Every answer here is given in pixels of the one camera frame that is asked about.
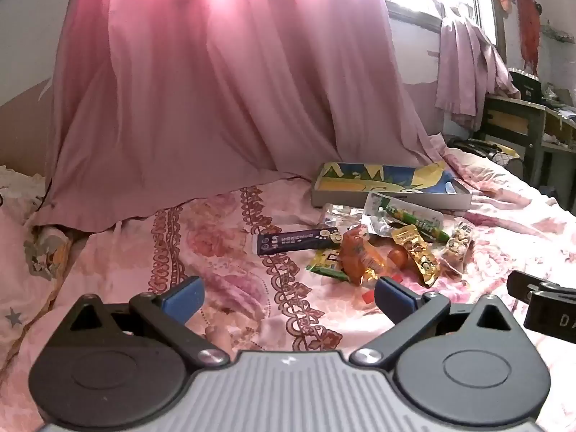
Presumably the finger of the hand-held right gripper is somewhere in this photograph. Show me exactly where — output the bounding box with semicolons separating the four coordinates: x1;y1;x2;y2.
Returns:
506;270;547;302

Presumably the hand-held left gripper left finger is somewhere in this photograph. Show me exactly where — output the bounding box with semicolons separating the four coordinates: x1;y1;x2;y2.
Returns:
58;276;230;367

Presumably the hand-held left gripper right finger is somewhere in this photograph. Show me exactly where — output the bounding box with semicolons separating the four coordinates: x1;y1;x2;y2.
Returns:
350;276;518;367

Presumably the gold snack packet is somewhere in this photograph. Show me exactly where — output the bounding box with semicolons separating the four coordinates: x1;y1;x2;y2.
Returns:
391;225;439;289

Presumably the orange snack packet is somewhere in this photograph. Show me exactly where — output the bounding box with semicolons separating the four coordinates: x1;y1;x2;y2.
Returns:
339;225;410;286

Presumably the mixed nuts packet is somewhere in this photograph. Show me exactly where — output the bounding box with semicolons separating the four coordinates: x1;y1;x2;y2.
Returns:
438;217;477;277

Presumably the green yellow snack packet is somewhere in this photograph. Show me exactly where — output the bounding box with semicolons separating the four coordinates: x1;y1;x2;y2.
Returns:
307;247;352;282

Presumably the green sausage stick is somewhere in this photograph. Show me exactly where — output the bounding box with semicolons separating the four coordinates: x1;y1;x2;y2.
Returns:
380;204;451;242

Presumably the clear snack packet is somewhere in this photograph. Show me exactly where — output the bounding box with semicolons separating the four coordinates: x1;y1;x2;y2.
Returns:
320;204;374;235

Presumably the white green snack packet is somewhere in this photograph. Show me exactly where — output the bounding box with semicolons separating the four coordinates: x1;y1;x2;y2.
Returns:
362;191;444;237

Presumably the purple snack bar packet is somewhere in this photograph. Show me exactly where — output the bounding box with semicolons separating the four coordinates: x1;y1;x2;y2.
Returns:
257;229;343;257

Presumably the blue yellow printed box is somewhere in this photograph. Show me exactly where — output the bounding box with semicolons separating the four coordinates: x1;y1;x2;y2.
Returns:
311;161;473;211

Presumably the pink floral bedsheet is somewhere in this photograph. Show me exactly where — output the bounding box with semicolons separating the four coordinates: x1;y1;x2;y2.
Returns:
0;144;576;415

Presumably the yellow plastic bag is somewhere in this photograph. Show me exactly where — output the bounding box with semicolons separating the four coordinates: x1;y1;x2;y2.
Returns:
488;144;523;163

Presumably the dark wooden desk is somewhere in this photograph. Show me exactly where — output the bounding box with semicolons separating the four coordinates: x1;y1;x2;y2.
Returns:
477;94;576;190

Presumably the cartoon printed quilt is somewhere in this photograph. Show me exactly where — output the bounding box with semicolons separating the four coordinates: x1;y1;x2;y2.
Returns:
0;164;75;370

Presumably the black box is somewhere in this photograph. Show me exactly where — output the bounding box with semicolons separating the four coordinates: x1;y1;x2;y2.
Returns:
508;67;547;102

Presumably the large pink curtain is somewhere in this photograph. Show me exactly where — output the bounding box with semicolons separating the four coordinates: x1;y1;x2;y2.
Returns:
27;0;451;235

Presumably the tied pink curtain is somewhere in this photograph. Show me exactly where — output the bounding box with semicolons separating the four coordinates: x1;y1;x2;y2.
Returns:
434;4;520;131

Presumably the black wire fan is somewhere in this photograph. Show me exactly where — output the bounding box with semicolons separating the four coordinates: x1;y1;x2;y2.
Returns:
450;137;523;163

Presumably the red wall decoration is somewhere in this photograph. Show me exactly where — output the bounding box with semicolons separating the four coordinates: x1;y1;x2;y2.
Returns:
517;0;541;77

